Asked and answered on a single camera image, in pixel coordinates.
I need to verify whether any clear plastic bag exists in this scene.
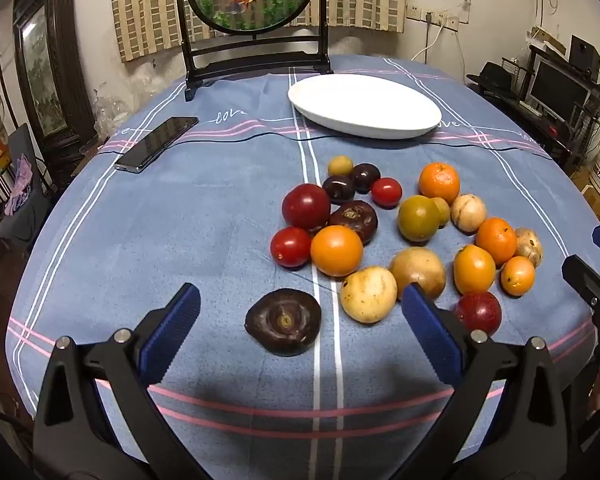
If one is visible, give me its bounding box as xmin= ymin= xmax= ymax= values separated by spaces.
xmin=91 ymin=55 xmax=188 ymax=133

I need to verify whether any white cable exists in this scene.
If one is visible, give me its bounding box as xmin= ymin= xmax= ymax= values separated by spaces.
xmin=410 ymin=15 xmax=446 ymax=62

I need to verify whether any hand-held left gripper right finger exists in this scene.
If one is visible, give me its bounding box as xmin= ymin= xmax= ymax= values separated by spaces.
xmin=401 ymin=282 xmax=573 ymax=480

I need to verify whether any small speckled orange tomato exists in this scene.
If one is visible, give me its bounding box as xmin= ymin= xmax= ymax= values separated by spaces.
xmin=500 ymin=256 xmax=536 ymax=297

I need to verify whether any blue striped tablecloth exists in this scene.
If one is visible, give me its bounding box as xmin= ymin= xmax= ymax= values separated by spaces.
xmin=5 ymin=55 xmax=598 ymax=480

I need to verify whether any orange yellow tomato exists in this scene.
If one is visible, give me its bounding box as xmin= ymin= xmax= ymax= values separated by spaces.
xmin=453 ymin=244 xmax=497 ymax=296

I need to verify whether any round goldfish screen black stand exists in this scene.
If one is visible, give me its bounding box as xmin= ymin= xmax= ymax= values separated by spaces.
xmin=172 ymin=0 xmax=333 ymax=102

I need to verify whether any black speaker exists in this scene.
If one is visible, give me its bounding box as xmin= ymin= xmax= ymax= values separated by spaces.
xmin=569 ymin=35 xmax=600 ymax=81

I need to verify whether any dark purple ribbed tomato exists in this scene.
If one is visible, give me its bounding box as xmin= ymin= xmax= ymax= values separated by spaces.
xmin=328 ymin=200 xmax=379 ymax=246

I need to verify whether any purple cloth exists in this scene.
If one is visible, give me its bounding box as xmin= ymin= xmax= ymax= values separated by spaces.
xmin=5 ymin=155 xmax=33 ymax=216

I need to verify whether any wide white wall socket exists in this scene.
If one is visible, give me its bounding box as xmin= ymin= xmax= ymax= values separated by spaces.
xmin=425 ymin=10 xmax=460 ymax=28

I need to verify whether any computer monitor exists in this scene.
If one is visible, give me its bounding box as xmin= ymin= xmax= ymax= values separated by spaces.
xmin=527 ymin=57 xmax=595 ymax=122

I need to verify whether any white oval plate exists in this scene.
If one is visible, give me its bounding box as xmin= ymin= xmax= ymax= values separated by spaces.
xmin=287 ymin=74 xmax=442 ymax=140

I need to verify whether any pale yellow speckled passionfruit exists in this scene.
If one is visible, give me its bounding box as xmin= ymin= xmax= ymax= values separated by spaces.
xmin=340 ymin=266 xmax=398 ymax=324

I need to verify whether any large orange tomato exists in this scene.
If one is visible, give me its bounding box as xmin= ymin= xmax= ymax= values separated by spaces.
xmin=310 ymin=225 xmax=365 ymax=278

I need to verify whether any large dark purple tomato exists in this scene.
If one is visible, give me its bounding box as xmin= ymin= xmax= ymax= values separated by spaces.
xmin=244 ymin=288 xmax=323 ymax=357

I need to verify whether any dark wooden framed panel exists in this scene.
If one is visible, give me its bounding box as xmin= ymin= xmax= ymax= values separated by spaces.
xmin=12 ymin=0 xmax=98 ymax=161

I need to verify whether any black smartphone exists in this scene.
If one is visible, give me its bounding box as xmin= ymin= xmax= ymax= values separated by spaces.
xmin=114 ymin=116 xmax=200 ymax=174

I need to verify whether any dark chair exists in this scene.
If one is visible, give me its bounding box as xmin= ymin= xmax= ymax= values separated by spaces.
xmin=0 ymin=122 xmax=56 ymax=261

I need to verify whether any white plastic sheet heap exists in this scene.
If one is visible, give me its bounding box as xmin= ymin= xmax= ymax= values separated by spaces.
xmin=330 ymin=35 xmax=411 ymax=61

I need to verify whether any small yellow green plum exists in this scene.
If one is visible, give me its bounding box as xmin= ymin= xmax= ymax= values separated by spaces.
xmin=431 ymin=197 xmax=451 ymax=228

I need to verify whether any brownish yellow passionfruit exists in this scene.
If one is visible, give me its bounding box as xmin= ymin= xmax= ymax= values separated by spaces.
xmin=389 ymin=246 xmax=447 ymax=301

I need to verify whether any large dark red tomato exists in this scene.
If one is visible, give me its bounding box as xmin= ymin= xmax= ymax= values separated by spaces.
xmin=281 ymin=183 xmax=332 ymax=233

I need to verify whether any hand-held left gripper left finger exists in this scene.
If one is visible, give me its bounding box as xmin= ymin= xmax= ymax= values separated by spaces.
xmin=32 ymin=282 xmax=203 ymax=480

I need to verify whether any black hat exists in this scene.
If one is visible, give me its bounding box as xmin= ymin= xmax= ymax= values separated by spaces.
xmin=466 ymin=62 xmax=515 ymax=95

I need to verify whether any pale beige apple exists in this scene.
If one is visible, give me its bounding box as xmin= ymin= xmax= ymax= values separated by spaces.
xmin=450 ymin=193 xmax=488 ymax=232

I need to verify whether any mandarin orange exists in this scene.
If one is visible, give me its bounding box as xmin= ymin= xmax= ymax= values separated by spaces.
xmin=475 ymin=217 xmax=518 ymax=267
xmin=418 ymin=162 xmax=461 ymax=205

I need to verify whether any black computer desk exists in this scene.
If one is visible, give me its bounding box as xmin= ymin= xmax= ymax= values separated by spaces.
xmin=472 ymin=45 xmax=600 ymax=176

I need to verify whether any green tomato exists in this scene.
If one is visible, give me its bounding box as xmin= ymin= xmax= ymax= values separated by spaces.
xmin=397 ymin=195 xmax=441 ymax=243

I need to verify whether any beige brown apple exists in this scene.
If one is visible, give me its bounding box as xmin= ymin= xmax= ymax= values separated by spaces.
xmin=514 ymin=227 xmax=544 ymax=268

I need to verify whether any red plum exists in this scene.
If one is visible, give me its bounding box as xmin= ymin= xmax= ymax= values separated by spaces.
xmin=454 ymin=291 xmax=503 ymax=336

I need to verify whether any beige checked curtain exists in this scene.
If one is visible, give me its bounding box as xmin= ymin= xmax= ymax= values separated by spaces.
xmin=109 ymin=0 xmax=409 ymax=64

